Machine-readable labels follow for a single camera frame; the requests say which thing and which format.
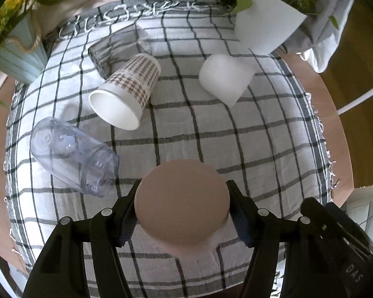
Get white curved tube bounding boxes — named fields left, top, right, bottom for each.
left=337, top=81, right=373, bottom=115

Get plaid paper cup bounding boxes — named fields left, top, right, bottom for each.
left=89, top=53, right=161, bottom=131

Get yellow flower plant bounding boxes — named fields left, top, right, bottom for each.
left=0, top=0, right=88, bottom=106

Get white cushion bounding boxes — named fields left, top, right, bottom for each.
left=345, top=186, right=373, bottom=239

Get light blue ribbed pot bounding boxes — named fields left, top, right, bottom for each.
left=0, top=15, right=48, bottom=85

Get checked tablecloth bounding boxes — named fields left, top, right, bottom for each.
left=3, top=0, right=341, bottom=298

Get white cup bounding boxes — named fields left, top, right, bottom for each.
left=198, top=53, right=255, bottom=108

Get white plant pot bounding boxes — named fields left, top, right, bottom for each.
left=234, top=0, right=308, bottom=56

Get brown cup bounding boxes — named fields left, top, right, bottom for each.
left=134, top=159, right=231, bottom=246

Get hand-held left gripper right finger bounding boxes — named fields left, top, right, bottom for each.
left=226, top=180, right=340, bottom=298

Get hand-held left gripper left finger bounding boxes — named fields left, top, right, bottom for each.
left=23, top=180, right=143, bottom=298

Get beige cloth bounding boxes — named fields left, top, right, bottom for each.
left=44, top=0, right=137, bottom=35

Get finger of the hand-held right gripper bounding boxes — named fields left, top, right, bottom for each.
left=300, top=197, right=373, bottom=256

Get clear plastic cup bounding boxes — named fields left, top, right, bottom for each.
left=29, top=116, right=121, bottom=198

